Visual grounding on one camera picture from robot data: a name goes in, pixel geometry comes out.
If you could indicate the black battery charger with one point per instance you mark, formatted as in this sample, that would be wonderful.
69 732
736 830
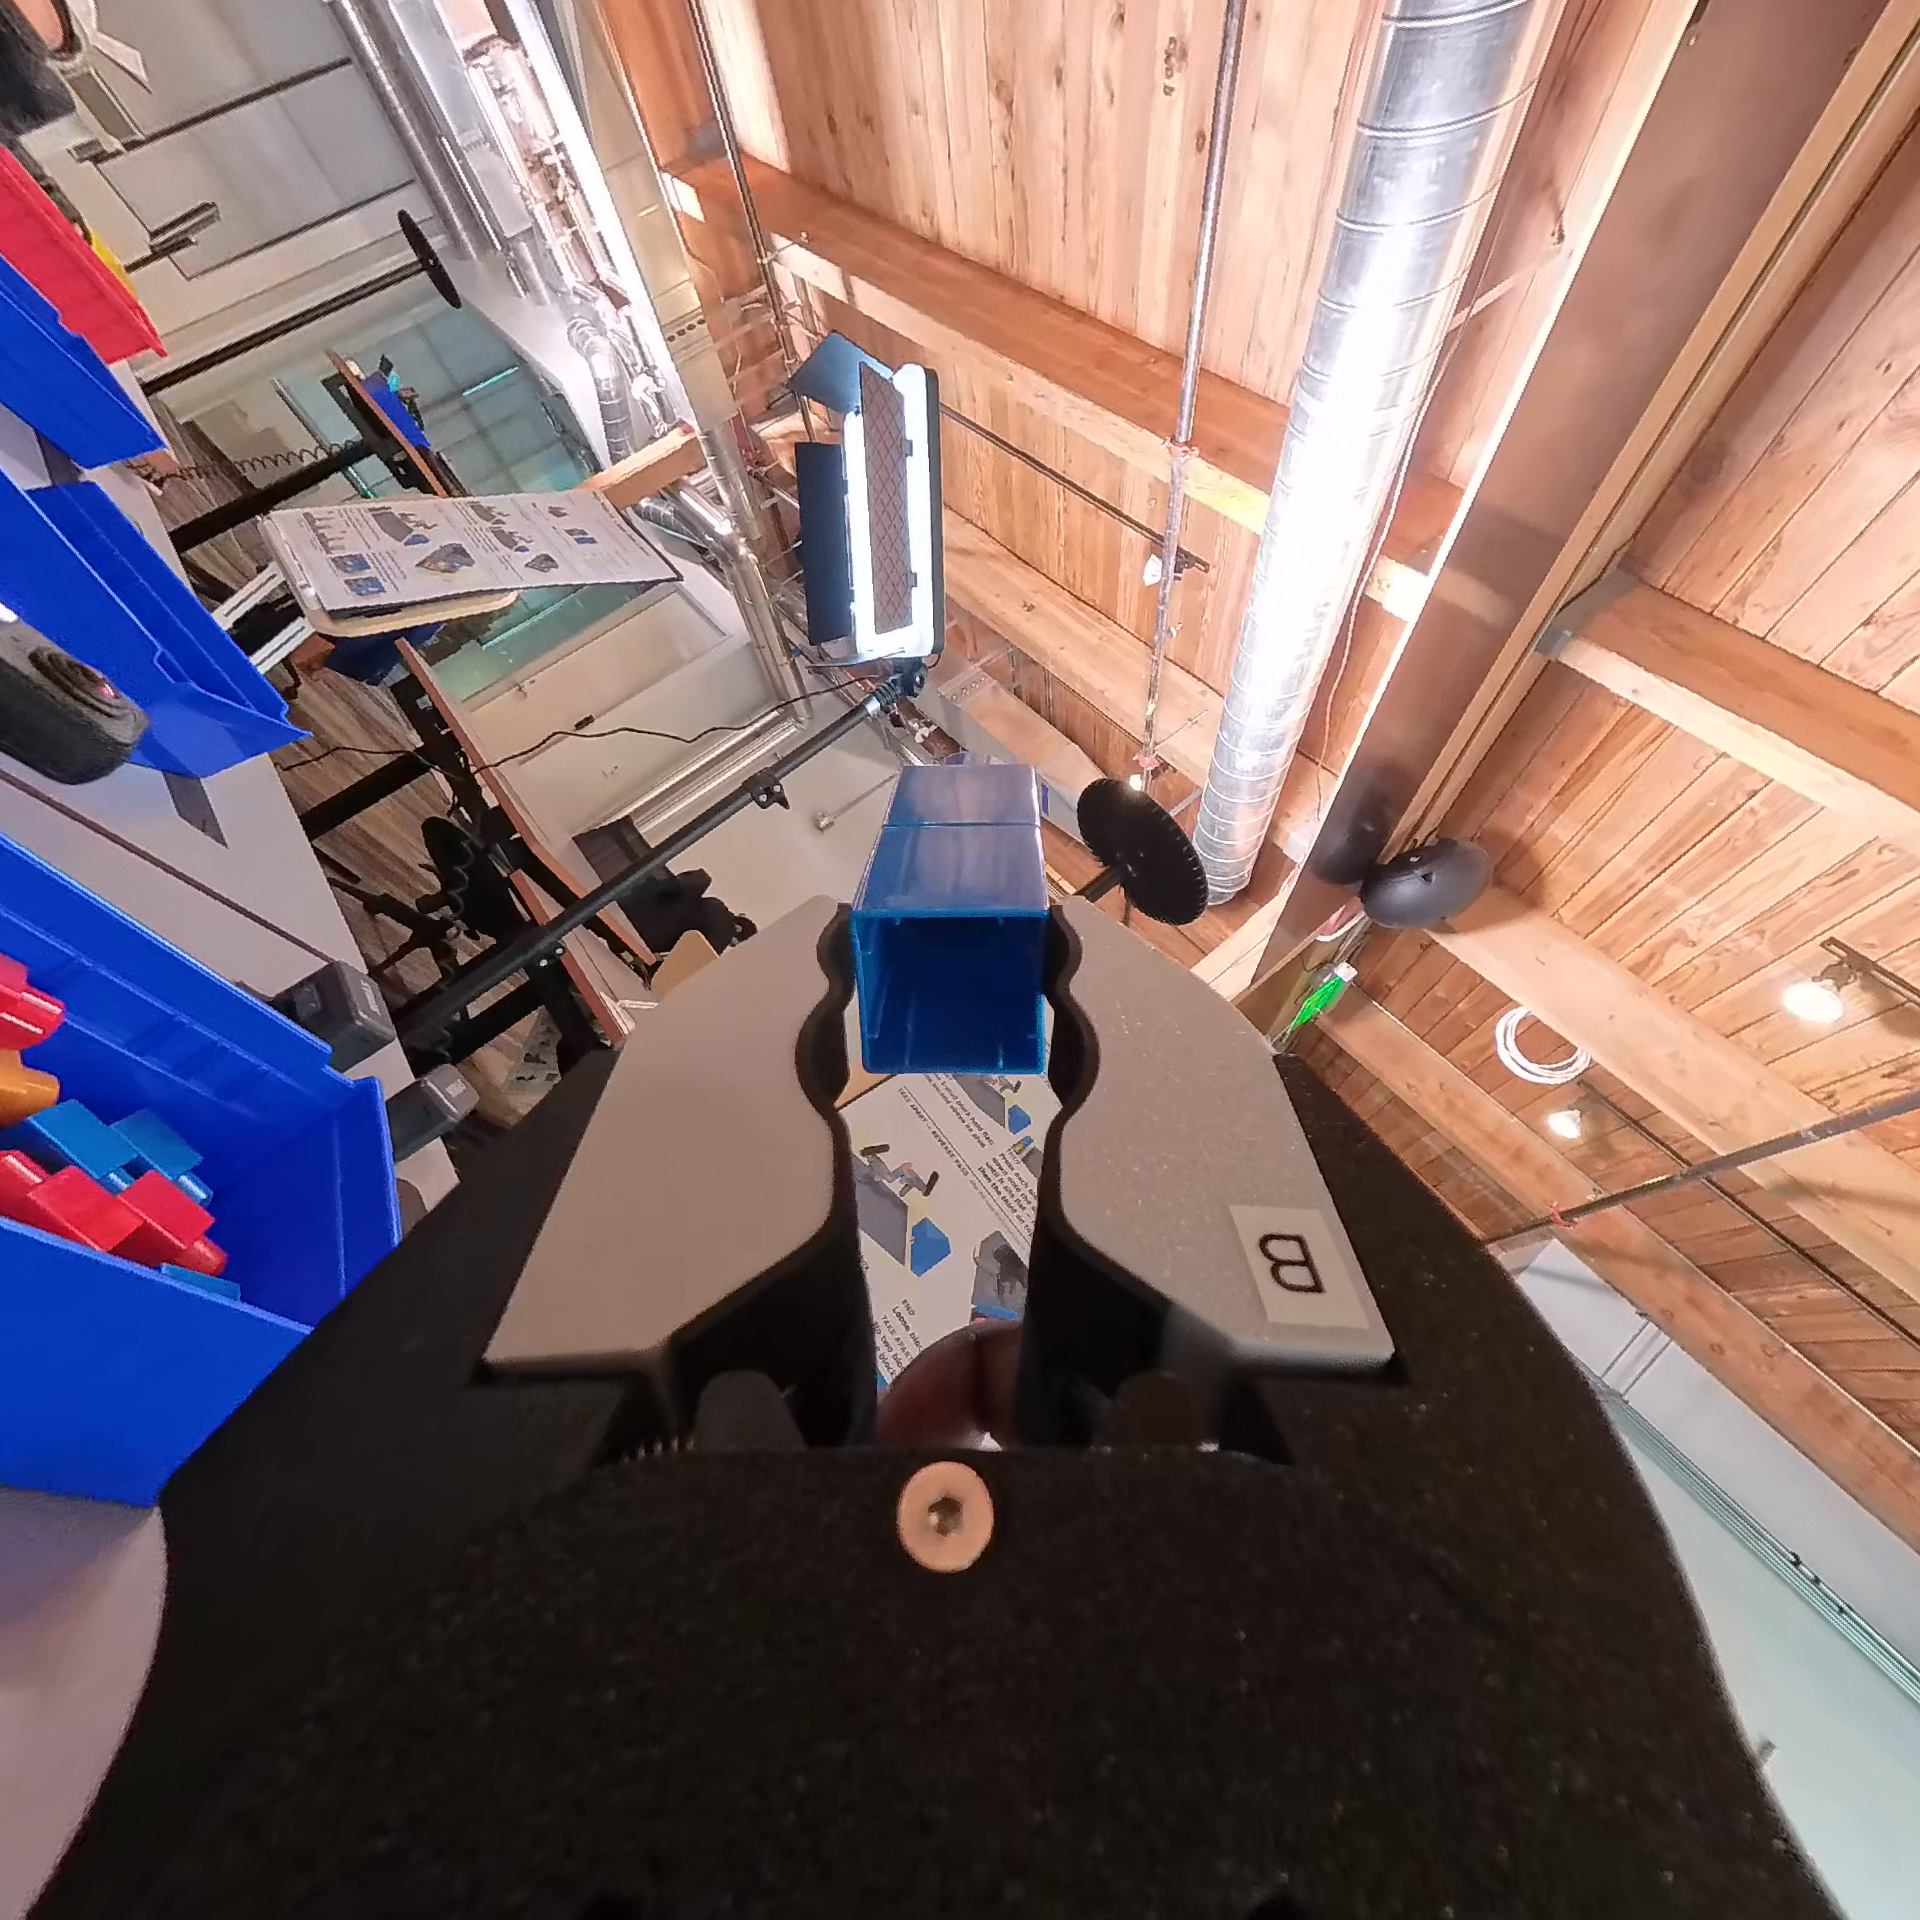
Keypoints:
436 1110
341 1018

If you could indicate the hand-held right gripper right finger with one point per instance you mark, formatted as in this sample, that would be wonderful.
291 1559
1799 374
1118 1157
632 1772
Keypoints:
1187 1153

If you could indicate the pile of mega blocks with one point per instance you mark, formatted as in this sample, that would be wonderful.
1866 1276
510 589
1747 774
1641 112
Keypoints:
107 1188

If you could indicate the black round object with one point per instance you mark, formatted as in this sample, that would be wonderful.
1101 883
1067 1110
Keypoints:
1421 883

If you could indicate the red plastic bin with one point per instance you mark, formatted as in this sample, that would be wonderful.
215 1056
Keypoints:
60 263

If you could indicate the black disc floor lamp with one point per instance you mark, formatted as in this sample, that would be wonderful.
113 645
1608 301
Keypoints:
1145 851

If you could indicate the instruction poster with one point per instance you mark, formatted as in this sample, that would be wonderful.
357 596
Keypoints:
464 542
961 1200

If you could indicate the person's right hand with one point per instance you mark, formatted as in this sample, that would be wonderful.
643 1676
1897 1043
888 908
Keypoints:
944 1388

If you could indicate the blue plastic bin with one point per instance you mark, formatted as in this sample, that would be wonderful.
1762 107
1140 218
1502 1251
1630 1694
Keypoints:
225 1078
60 376
135 632

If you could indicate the studio light panel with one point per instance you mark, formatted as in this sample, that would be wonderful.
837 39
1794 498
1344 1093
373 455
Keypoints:
877 505

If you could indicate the black light stand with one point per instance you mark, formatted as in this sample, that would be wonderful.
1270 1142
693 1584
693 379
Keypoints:
660 858

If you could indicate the grey office desk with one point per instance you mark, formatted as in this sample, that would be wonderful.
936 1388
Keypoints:
522 842

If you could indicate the black office chair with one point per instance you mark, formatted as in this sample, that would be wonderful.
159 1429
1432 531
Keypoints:
471 886

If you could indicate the large silver air duct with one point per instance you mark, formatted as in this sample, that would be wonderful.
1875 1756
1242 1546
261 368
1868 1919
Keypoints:
1350 453

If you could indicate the green exit sign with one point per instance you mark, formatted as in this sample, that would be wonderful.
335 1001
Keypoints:
1318 1004

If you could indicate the ceiling track spotlight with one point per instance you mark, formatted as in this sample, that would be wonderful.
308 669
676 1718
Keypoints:
1817 996
1567 1121

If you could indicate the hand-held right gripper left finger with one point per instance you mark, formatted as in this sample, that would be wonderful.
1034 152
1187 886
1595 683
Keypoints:
674 1171

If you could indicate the blue mega block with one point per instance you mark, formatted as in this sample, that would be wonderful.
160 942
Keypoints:
965 795
949 973

